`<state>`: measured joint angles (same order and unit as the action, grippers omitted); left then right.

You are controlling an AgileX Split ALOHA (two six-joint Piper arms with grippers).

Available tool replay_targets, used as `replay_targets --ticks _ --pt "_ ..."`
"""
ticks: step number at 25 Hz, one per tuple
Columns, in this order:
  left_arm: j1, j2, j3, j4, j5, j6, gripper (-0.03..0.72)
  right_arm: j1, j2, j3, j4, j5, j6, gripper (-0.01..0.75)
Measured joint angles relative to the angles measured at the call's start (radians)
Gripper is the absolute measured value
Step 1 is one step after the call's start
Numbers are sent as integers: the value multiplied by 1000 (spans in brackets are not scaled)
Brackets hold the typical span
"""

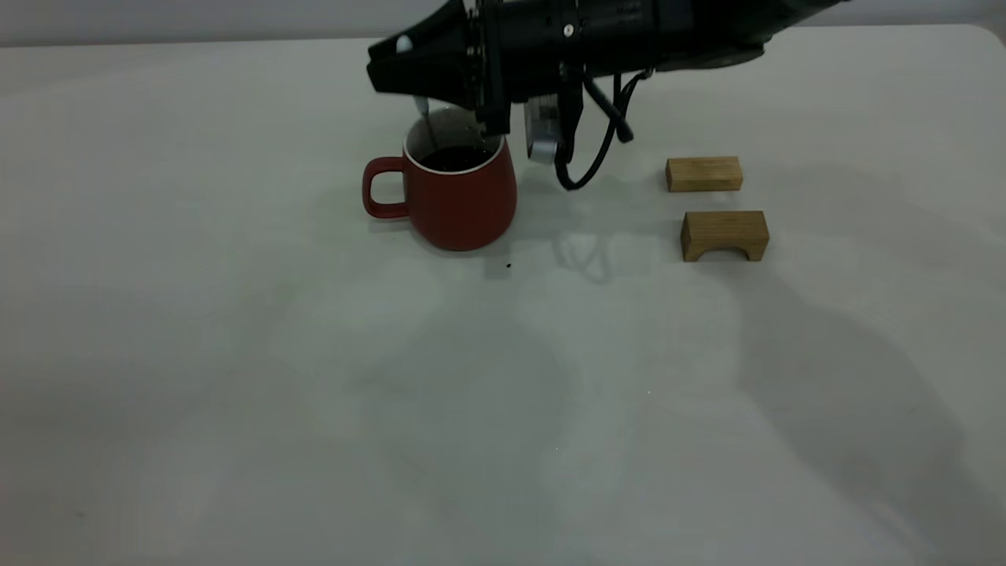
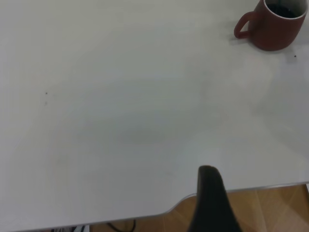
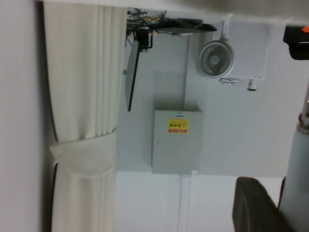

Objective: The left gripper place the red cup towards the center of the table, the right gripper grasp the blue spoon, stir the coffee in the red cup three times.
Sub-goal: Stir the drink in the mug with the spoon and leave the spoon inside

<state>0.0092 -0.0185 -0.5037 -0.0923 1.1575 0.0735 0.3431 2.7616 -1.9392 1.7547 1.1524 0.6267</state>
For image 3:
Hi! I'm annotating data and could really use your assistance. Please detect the white curtain tieback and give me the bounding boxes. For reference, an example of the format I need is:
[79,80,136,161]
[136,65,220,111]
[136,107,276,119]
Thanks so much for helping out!
[50,128,118,179]

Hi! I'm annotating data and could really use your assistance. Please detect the white security camera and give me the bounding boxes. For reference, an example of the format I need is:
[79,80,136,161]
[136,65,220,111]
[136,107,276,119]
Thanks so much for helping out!
[246,78,258,92]

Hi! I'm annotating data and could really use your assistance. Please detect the yellow warning label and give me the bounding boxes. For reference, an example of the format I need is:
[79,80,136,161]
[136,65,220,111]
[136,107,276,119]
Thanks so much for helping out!
[168,118,189,133]

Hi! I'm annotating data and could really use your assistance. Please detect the tangled black cables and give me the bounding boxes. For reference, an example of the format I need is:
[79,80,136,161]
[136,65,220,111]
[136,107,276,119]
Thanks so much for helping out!
[126,7,168,28]

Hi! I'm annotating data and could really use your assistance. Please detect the white perforated metal box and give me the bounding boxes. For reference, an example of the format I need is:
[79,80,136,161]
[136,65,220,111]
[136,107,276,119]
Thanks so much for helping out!
[212,13,288,80]

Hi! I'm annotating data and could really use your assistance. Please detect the black mounting bracket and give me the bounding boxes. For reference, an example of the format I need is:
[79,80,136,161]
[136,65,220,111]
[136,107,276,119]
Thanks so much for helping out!
[136,28,158,53]

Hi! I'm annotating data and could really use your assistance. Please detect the white wall fan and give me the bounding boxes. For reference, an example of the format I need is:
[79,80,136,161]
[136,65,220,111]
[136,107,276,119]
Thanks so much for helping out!
[199,40,235,78]

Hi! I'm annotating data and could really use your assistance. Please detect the grey electrical cabinet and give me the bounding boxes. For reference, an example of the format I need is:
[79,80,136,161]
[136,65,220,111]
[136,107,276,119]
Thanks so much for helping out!
[151,110,203,174]

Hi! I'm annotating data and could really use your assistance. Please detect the black overhead tray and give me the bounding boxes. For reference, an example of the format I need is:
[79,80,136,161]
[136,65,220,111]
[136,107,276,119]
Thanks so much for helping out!
[154,18,218,36]

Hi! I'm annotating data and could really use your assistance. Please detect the white pleated curtain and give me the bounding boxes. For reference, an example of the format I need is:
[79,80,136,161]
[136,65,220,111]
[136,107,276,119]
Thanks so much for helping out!
[43,2,128,232]

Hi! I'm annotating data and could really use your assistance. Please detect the black device orange spot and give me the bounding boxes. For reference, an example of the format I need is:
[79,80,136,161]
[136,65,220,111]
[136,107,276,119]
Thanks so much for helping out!
[282,23,309,61]

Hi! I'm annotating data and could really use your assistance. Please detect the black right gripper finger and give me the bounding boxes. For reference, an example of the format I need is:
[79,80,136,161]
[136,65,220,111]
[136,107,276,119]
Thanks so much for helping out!
[232,176,297,232]

